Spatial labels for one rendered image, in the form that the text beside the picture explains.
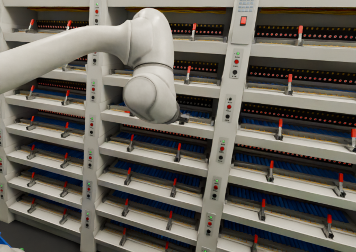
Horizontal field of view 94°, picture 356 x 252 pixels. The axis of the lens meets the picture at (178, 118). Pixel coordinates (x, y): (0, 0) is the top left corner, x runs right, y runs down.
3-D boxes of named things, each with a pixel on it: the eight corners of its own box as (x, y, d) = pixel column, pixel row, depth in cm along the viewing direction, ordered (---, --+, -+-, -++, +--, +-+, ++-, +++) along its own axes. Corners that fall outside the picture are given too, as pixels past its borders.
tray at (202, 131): (213, 139, 77) (215, 120, 74) (101, 119, 90) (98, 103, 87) (215, 122, 95) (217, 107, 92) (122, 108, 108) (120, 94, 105)
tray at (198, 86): (219, 98, 75) (224, 66, 69) (103, 84, 88) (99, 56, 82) (220, 89, 93) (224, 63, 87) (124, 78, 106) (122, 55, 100)
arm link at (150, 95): (180, 124, 45) (178, 79, 47) (165, 115, 30) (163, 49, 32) (143, 126, 47) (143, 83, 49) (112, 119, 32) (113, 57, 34)
